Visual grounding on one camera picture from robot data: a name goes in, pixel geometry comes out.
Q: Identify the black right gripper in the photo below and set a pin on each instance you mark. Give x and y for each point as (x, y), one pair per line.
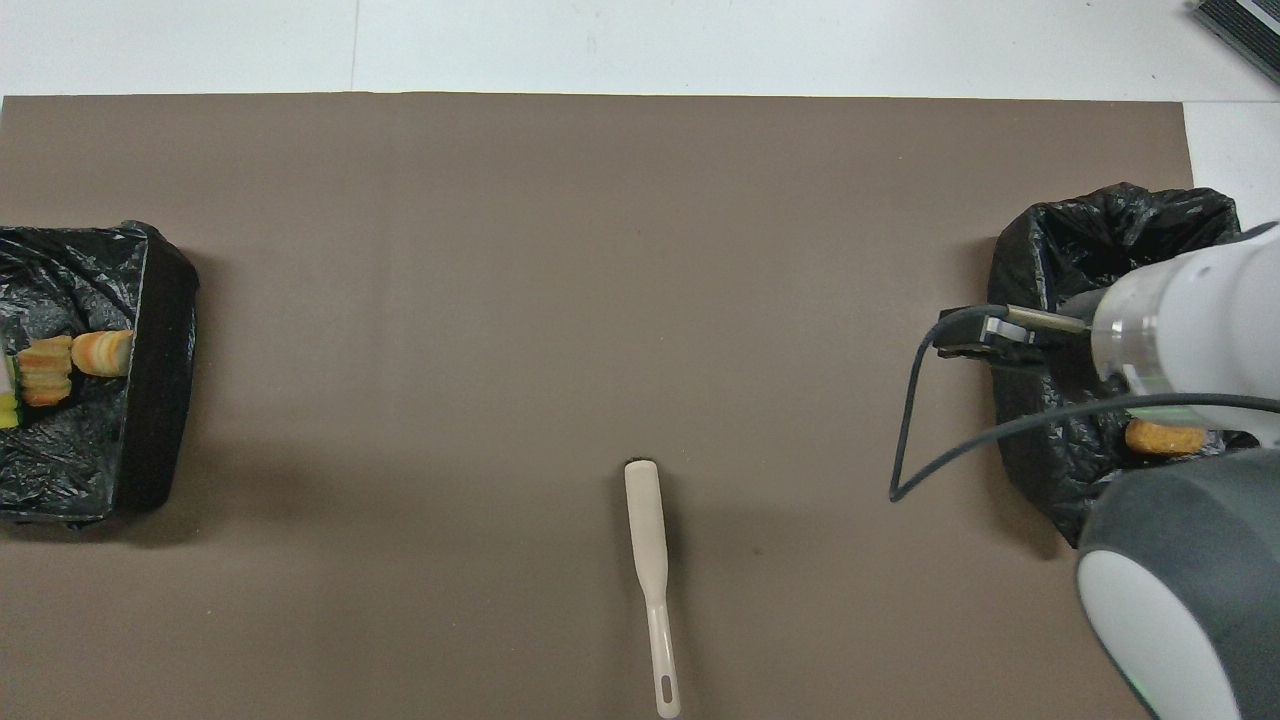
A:
(985, 330)

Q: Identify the orange brown bread nugget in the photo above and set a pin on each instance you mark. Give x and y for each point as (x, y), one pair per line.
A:
(1160, 438)

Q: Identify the beige hand brush black bristles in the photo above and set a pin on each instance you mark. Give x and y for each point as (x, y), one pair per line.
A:
(647, 520)

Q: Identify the orange striped bread piece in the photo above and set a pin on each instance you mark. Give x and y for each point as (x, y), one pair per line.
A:
(102, 352)

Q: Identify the beige foam chunk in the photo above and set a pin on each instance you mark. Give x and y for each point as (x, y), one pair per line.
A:
(45, 372)

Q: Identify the yellow sponge piece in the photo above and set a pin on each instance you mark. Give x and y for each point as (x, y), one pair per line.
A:
(7, 410)

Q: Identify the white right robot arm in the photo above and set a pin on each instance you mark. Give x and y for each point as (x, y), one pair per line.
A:
(1200, 320)

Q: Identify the black bag lined bin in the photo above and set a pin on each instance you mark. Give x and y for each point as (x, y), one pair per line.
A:
(150, 400)
(1060, 250)

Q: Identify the dark ribbed device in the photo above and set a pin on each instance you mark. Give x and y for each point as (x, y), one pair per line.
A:
(1250, 25)

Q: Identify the brown table mat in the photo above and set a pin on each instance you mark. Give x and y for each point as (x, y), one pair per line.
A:
(500, 250)

